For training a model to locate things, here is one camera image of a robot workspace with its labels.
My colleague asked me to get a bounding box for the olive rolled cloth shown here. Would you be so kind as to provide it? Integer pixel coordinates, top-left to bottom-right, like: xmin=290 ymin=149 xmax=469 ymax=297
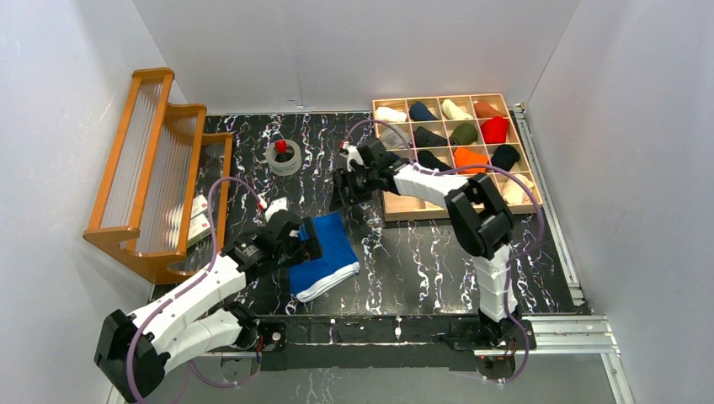
xmin=449 ymin=122 xmax=479 ymax=146

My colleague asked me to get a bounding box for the navy rolled cloth top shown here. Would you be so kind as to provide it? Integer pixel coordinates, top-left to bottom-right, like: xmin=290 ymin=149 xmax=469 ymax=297
xmin=408 ymin=101 xmax=439 ymax=122

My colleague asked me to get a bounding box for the blue underwear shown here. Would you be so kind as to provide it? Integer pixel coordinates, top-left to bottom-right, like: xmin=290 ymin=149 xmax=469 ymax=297
xmin=289 ymin=212 xmax=360 ymax=303

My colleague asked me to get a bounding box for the orange underwear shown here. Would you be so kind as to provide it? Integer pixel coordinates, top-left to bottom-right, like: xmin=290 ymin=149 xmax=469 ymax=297
xmin=453 ymin=147 xmax=489 ymax=175

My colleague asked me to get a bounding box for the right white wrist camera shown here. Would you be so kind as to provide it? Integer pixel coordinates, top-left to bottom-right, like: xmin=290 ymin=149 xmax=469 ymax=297
xmin=339 ymin=141 xmax=365 ymax=172

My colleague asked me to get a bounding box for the white box red label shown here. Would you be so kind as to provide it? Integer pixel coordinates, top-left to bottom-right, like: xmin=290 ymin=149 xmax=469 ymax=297
xmin=190 ymin=194 xmax=209 ymax=220

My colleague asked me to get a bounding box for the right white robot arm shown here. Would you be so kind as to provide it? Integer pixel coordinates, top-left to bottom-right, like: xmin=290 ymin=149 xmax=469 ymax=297
xmin=329 ymin=140 xmax=519 ymax=342

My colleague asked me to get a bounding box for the black rolled cloth right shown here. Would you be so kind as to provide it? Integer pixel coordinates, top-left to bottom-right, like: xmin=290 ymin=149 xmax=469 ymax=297
xmin=491 ymin=144 xmax=520 ymax=171

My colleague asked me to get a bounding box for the white rolled cloth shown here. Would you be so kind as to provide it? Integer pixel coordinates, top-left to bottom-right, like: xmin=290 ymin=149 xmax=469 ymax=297
xmin=374 ymin=106 xmax=408 ymax=123

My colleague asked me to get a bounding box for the wooden compartment organizer box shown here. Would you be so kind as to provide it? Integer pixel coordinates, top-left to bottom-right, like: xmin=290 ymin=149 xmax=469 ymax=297
xmin=372 ymin=93 xmax=542 ymax=215

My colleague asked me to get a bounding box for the dark patterned rolled cloth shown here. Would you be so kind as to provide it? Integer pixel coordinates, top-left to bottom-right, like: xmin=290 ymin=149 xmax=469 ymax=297
xmin=413 ymin=126 xmax=448 ymax=148

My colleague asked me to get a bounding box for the cream rolled cloth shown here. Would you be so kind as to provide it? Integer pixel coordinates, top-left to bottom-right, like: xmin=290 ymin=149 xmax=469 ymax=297
xmin=440 ymin=98 xmax=474 ymax=120

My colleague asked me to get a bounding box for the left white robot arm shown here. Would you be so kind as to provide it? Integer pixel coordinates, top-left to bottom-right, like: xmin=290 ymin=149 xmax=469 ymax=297
xmin=93 ymin=210 xmax=322 ymax=403

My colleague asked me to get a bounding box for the black rolled cloth middle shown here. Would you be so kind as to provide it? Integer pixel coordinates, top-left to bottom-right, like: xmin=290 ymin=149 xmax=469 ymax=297
xmin=417 ymin=150 xmax=452 ymax=172

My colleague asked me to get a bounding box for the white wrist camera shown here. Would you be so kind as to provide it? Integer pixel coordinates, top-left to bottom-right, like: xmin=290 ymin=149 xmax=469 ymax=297
xmin=258 ymin=197 xmax=290 ymax=222
xmin=339 ymin=141 xmax=365 ymax=172

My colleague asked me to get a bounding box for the small red cap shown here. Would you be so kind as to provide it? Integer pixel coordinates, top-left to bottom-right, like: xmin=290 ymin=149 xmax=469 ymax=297
xmin=274 ymin=140 xmax=288 ymax=154

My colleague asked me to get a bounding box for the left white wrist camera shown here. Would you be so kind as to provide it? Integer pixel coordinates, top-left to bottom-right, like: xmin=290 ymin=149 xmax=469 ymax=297
xmin=258 ymin=197 xmax=290 ymax=222

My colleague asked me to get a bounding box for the rust orange rolled cloth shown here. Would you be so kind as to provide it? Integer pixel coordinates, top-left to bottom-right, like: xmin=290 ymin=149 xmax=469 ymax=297
xmin=473 ymin=100 xmax=506 ymax=119

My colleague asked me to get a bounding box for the clear tape roll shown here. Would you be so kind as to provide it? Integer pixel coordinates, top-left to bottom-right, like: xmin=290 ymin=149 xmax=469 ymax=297
xmin=264 ymin=140 xmax=302 ymax=176

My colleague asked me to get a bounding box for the grey rolled cloth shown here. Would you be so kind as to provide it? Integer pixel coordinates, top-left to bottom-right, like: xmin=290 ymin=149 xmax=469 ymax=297
xmin=379 ymin=128 xmax=412 ymax=150

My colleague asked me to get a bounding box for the black rolled cloth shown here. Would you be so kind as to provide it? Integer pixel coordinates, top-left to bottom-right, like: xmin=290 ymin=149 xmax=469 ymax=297
xmin=417 ymin=150 xmax=452 ymax=172
xmin=491 ymin=144 xmax=520 ymax=171

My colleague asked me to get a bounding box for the red rolled cloth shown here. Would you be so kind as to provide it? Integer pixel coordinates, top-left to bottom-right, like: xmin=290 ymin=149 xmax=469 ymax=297
xmin=480 ymin=116 xmax=509 ymax=144

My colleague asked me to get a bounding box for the beige rolled cloth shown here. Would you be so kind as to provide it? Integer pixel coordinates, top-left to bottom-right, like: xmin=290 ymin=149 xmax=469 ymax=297
xmin=501 ymin=173 xmax=535 ymax=205

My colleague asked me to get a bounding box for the wooden acrylic tiered rack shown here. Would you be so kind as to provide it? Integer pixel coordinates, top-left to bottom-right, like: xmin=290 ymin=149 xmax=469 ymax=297
xmin=83 ymin=67 xmax=234 ymax=284

